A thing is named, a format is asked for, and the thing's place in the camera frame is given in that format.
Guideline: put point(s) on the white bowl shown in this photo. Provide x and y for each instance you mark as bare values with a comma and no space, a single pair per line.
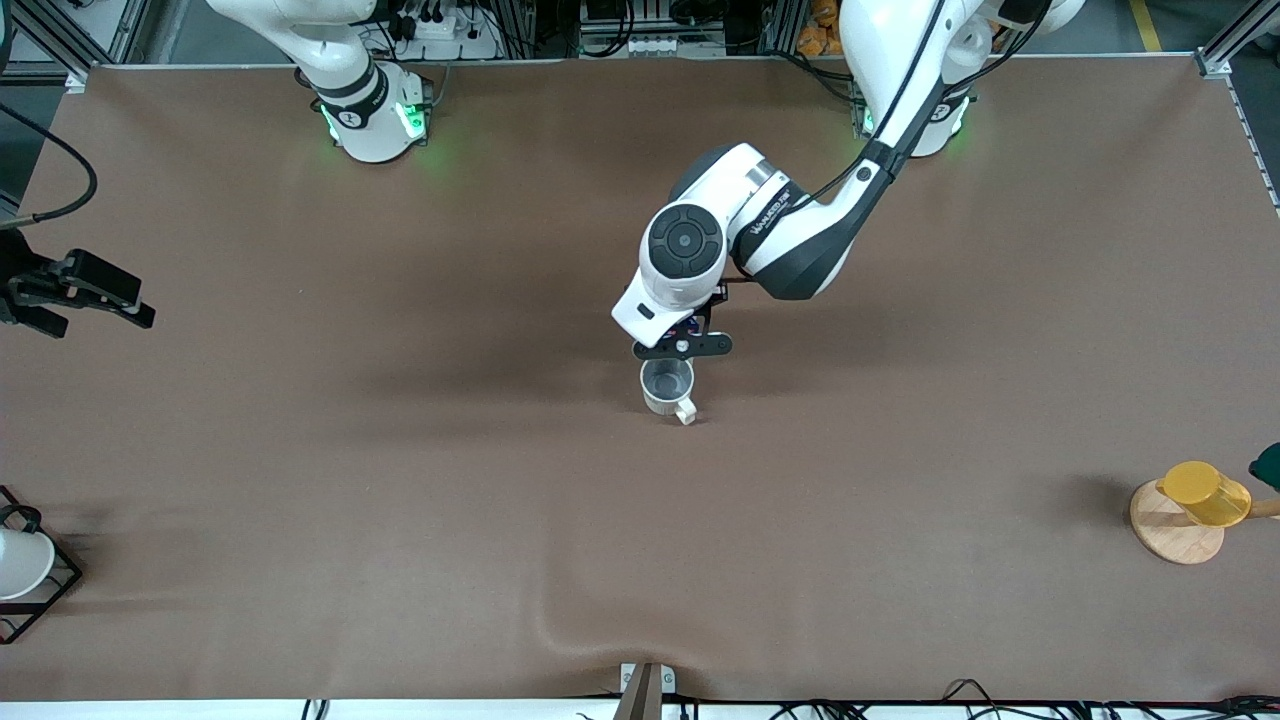
18,562

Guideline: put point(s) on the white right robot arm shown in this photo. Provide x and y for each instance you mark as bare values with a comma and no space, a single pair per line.
370,115

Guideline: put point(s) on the white power strip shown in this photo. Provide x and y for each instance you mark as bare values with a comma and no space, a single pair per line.
450,32

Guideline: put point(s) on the aluminium frame profile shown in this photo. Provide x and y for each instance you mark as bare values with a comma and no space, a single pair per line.
70,35
1235,40

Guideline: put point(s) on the yellow plastic cup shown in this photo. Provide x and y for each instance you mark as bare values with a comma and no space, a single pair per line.
1205,495

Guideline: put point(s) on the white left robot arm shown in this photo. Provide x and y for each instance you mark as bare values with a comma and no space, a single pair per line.
790,240

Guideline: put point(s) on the dark green mug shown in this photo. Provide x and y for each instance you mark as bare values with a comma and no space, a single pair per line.
1268,467

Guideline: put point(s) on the metal clamp bracket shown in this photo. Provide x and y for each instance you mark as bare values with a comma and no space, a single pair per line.
628,678

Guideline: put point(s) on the white socket bar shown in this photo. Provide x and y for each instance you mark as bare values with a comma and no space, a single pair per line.
655,45

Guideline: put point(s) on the grey ceramic mug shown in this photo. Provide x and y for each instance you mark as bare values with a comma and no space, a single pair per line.
668,392

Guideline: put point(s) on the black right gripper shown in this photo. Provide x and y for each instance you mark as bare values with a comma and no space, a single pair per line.
22,287

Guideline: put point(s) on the orange snack bag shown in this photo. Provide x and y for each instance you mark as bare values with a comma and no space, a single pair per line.
818,30

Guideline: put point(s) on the round wooden mug stand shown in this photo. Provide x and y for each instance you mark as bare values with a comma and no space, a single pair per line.
1170,535

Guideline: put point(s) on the grey camera pole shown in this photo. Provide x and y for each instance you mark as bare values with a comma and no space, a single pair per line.
640,700

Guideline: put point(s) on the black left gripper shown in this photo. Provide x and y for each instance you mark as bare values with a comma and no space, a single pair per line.
717,299

